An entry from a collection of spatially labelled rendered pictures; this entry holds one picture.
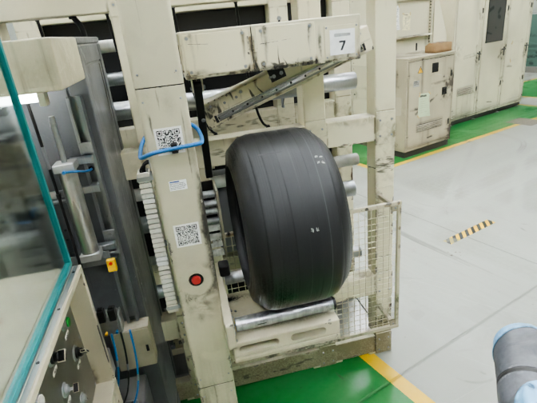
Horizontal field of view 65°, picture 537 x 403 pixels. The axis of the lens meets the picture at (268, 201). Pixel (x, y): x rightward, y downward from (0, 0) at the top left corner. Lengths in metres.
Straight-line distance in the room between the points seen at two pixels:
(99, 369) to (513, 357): 1.01
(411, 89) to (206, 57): 4.45
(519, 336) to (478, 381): 1.71
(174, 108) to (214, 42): 0.34
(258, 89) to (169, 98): 0.51
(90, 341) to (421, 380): 1.75
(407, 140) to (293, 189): 4.69
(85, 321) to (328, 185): 0.73
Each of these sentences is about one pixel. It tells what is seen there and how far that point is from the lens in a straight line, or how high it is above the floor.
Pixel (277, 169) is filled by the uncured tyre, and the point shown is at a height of 1.41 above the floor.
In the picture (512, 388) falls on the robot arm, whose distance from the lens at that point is 0.80.
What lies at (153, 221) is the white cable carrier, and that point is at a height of 1.28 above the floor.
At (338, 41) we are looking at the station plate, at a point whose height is 1.70.
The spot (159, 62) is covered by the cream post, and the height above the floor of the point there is 1.71.
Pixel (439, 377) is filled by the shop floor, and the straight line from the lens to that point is 2.55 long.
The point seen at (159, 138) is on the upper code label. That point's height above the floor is 1.52.
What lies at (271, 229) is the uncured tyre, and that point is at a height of 1.28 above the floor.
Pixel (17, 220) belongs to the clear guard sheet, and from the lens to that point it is 0.93.
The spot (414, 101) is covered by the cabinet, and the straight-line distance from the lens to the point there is 5.76.
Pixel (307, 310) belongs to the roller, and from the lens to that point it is 1.43.
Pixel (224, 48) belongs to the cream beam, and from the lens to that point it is 1.44.
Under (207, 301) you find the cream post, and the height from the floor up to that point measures 0.97.
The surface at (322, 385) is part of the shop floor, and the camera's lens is 2.45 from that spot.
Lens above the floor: 1.77
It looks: 22 degrees down
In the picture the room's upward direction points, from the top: 6 degrees counter-clockwise
